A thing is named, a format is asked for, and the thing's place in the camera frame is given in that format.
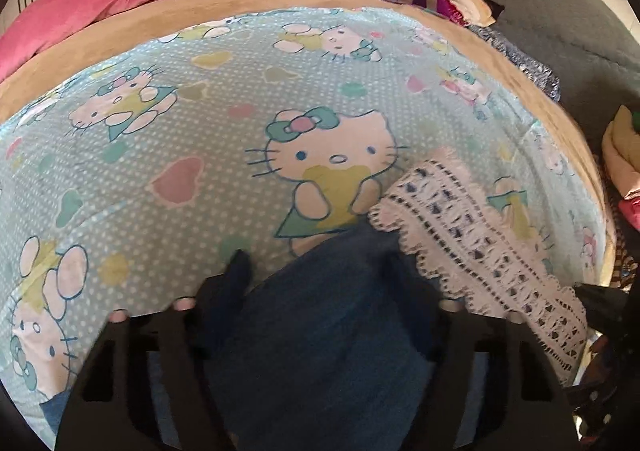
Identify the tan bed sheet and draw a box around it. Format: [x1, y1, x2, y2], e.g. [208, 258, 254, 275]
[0, 0, 608, 212]

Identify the pink velvet duvet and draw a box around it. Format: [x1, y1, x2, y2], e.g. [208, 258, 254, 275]
[0, 0, 321, 82]

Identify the blue denim lace-trimmed garment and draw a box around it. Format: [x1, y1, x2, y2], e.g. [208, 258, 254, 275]
[40, 147, 589, 451]

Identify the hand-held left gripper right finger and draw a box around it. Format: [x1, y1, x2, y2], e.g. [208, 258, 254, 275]
[381, 254, 577, 451]

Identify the blue patterned cloth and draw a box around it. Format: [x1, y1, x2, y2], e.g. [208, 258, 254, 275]
[469, 25, 562, 99]

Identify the cartoon cat printed blanket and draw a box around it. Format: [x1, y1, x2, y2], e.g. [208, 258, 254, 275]
[0, 6, 617, 437]

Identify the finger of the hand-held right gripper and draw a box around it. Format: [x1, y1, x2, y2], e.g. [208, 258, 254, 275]
[573, 283, 640, 333]
[570, 378, 640, 437]

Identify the pile of colourful clothes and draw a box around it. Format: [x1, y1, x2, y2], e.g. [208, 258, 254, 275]
[601, 104, 640, 284]

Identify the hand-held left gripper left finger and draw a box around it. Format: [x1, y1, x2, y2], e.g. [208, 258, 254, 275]
[54, 250, 254, 451]

